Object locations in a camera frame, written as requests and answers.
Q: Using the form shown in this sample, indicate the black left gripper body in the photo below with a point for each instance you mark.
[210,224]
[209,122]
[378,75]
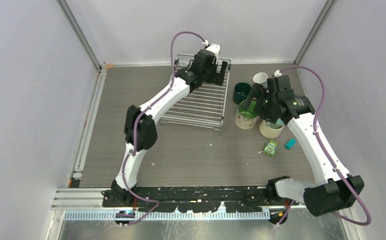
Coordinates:
[212,76]

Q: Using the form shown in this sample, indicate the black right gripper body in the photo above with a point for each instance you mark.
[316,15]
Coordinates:
[265,107]

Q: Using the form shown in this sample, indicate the small blue grey cup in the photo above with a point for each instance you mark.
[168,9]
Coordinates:
[260,78]

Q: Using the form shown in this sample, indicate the dark teal mug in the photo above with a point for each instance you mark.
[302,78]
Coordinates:
[240,92]

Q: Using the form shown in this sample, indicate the cream mug back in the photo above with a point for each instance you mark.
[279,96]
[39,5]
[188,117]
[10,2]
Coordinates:
[269,132]

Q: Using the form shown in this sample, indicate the cream mug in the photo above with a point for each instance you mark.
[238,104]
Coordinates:
[269,132]
[246,118]

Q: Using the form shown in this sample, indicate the cream mug front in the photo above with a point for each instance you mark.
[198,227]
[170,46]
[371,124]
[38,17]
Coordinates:
[246,118]

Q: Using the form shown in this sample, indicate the small sage green cup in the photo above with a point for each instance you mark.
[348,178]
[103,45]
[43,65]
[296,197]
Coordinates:
[278,124]

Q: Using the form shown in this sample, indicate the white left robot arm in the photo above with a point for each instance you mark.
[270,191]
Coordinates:
[140,124]

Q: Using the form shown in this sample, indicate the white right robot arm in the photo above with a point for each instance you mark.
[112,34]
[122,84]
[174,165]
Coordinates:
[334,188]

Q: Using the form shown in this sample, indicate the teal toy block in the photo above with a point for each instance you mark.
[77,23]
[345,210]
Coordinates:
[290,143]

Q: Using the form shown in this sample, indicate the green toy monster block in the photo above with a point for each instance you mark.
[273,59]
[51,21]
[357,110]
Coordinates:
[270,148]

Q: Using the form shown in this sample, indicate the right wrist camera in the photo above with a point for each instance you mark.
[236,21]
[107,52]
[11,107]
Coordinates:
[277,73]

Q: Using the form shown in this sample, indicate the metal wire dish rack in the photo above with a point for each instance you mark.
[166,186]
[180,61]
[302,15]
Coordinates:
[205,107]

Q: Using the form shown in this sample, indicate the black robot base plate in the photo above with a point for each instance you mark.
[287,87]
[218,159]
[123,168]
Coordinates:
[190,198]

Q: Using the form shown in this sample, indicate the aluminium front rail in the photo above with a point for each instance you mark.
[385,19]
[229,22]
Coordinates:
[85,204]

